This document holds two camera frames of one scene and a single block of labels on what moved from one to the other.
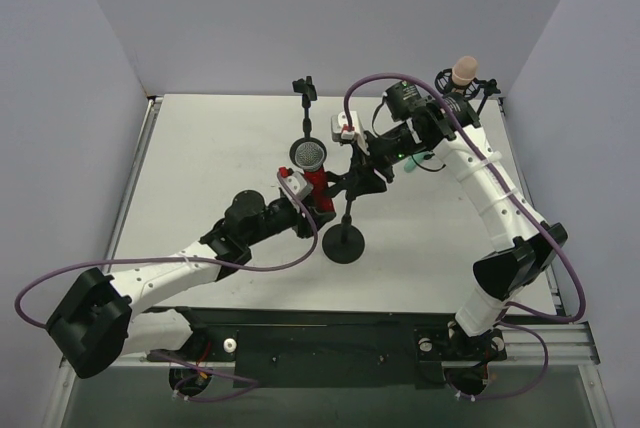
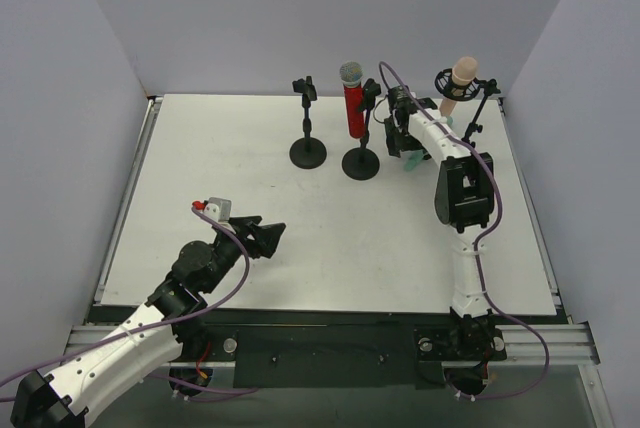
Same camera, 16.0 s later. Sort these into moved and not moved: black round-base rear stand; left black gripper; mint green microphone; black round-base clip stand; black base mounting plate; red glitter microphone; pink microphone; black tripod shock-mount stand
Moved: left black gripper; red glitter microphone; black round-base clip stand
Not moved: black tripod shock-mount stand; mint green microphone; black round-base rear stand; pink microphone; black base mounting plate
